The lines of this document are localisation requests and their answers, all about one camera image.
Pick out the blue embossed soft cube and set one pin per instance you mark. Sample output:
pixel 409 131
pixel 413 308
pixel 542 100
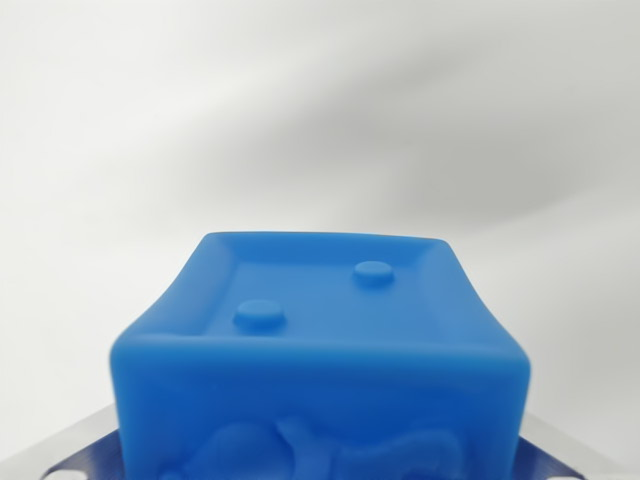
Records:
pixel 320 380

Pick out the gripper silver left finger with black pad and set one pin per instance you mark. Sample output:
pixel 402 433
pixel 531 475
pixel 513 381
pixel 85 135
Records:
pixel 75 455

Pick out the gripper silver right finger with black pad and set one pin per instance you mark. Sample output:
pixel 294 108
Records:
pixel 560 457

